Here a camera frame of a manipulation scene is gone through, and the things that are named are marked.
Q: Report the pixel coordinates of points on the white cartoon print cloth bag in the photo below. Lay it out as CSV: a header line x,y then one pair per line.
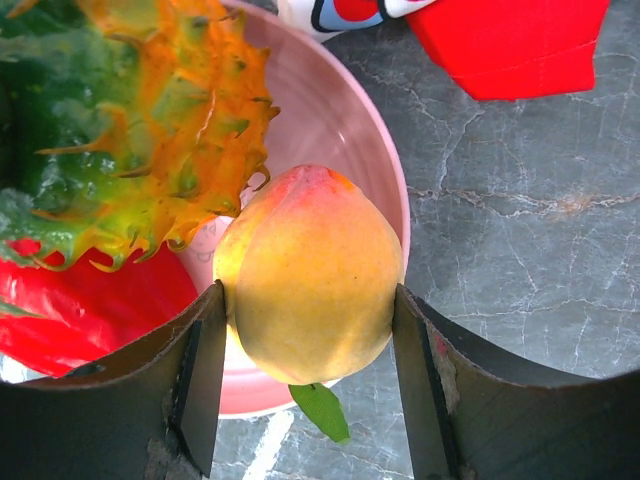
x,y
493,49

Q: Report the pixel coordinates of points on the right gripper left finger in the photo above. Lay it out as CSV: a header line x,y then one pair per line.
x,y
147,411

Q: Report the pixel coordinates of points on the pink plate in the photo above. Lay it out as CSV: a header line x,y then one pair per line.
x,y
324,117

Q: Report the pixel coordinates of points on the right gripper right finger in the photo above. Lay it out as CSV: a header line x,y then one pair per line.
x,y
474,410

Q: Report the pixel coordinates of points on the fake orange peach fruit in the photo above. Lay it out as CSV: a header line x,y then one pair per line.
x,y
309,271

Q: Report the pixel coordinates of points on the red fake bell pepper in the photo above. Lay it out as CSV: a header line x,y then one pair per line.
x,y
75,316

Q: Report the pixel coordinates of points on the fake pineapple green crown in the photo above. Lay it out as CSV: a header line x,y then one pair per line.
x,y
125,125

